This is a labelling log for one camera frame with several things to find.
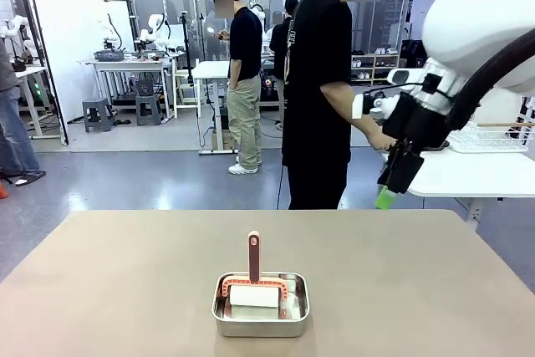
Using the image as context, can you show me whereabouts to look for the grey plastic step stool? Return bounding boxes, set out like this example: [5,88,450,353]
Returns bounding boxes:
[134,94,163,127]
[82,98,114,133]

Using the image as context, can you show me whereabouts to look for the black right arm cable sleeve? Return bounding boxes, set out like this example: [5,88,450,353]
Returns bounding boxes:
[445,28,535,132]

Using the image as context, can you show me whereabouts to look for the rectangular metal tin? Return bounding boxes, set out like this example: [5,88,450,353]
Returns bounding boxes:
[211,272,311,338]

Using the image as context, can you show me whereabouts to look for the white wire dish rack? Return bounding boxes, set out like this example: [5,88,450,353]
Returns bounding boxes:
[446,120,535,154]

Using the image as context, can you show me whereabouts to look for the white lab desk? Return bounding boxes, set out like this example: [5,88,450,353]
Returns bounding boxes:
[77,57,176,125]

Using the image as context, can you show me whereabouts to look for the black tripod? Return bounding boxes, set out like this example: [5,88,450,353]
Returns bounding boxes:
[178,11,198,87]

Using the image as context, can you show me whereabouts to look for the white side table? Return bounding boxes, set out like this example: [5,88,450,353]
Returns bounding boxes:
[378,139,535,232]

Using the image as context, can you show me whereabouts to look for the person's right hand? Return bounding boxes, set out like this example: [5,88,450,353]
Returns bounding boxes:
[367,129,399,152]

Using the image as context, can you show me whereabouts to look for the man in grey top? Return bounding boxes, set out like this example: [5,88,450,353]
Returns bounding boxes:
[0,37,47,187]

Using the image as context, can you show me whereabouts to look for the person's right forearm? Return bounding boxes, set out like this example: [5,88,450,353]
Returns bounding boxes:
[320,80,377,147]

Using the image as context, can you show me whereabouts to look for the person in khaki trousers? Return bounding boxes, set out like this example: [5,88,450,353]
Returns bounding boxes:
[211,0,265,176]

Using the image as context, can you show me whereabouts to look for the pink lint roller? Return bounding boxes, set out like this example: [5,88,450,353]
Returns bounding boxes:
[220,230,290,319]

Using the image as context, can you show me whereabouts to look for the person in black t-shirt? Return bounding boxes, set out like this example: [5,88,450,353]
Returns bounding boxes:
[282,0,356,211]

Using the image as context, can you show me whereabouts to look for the black bags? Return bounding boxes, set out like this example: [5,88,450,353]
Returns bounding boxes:
[400,38,428,69]

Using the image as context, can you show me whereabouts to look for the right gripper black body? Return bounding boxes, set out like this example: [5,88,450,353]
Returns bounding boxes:
[381,91,455,148]

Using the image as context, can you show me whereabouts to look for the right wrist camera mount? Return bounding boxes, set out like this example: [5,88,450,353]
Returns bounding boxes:
[350,89,402,122]

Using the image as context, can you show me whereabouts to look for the white lab table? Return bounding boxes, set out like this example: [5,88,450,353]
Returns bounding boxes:
[14,64,68,141]

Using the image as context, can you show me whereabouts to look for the white height adjustable table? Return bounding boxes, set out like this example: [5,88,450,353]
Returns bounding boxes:
[190,59,242,156]

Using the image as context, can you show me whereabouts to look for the grey bin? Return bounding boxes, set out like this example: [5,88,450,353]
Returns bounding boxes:
[94,50,126,63]

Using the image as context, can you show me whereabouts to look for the cardboard box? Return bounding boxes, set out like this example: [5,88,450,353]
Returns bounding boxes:
[211,128,236,152]

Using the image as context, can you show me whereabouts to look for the black wire basket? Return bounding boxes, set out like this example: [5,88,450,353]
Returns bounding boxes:
[130,74,156,97]

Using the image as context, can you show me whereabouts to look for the distant person in black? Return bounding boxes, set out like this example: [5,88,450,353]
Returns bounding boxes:
[268,0,300,82]

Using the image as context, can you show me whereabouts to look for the wooden shoe rack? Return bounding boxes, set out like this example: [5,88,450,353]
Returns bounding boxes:
[349,47,400,83]

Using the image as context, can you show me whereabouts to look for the computer with coloured lights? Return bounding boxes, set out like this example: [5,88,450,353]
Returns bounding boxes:
[260,71,278,98]

